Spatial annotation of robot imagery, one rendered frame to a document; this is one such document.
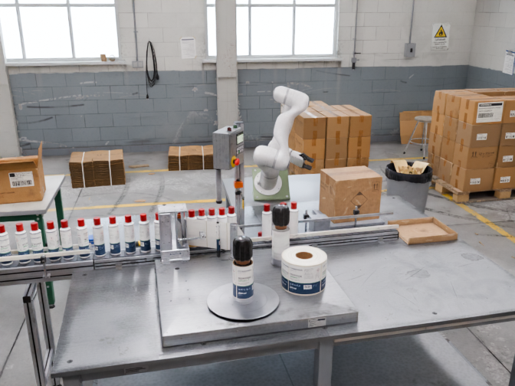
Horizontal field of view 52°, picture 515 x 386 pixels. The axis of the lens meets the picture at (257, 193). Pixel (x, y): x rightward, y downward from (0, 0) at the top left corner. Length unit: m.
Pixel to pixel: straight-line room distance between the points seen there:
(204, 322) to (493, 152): 4.70
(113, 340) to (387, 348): 1.65
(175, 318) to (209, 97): 6.16
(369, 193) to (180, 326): 1.54
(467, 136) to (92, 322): 4.71
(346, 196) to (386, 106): 5.77
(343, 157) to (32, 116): 4.52
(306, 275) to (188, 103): 6.05
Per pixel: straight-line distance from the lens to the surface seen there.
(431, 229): 3.28
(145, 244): 2.76
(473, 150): 6.19
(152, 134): 8.21
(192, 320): 2.20
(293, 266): 2.30
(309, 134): 6.11
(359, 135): 6.32
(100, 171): 6.73
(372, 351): 3.22
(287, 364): 3.05
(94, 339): 2.26
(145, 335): 2.23
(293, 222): 2.85
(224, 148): 2.67
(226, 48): 8.03
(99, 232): 2.74
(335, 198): 3.14
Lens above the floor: 2.06
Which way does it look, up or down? 19 degrees down
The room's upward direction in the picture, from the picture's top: straight up
